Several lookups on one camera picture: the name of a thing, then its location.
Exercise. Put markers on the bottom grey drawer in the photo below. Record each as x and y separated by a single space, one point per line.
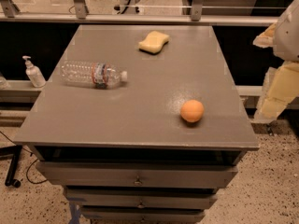
143 215

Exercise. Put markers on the orange ball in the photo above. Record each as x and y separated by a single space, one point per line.
192 111

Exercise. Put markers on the yellow sponge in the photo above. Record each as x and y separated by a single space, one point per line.
154 42

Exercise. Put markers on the grey drawer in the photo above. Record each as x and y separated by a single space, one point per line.
137 175
140 198
143 215

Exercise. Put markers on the black chair leg with caster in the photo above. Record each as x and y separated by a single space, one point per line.
14 154

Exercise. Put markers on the middle grey drawer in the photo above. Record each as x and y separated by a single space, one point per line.
140 198

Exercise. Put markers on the top grey drawer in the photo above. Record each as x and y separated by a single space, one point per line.
137 175

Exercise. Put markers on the grey drawer cabinet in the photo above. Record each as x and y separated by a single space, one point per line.
140 122

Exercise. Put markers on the metal railing frame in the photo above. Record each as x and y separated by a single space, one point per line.
198 12

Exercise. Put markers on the clear plastic water bottle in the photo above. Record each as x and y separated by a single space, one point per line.
87 74

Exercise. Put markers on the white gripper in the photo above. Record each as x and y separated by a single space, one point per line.
288 36

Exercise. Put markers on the white pump dispenser bottle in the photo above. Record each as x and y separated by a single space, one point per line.
34 73

